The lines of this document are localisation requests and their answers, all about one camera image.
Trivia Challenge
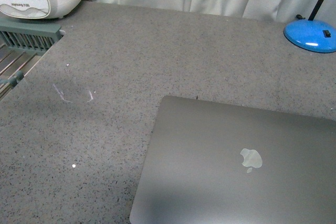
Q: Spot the grey laptop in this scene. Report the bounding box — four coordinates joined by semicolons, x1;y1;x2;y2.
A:
130;96;335;223

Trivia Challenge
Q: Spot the grey-green dish rack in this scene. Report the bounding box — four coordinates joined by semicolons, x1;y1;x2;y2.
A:
1;18;63;99

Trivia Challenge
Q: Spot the blue desk lamp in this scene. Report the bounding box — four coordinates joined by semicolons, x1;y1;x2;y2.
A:
283;0;335;54

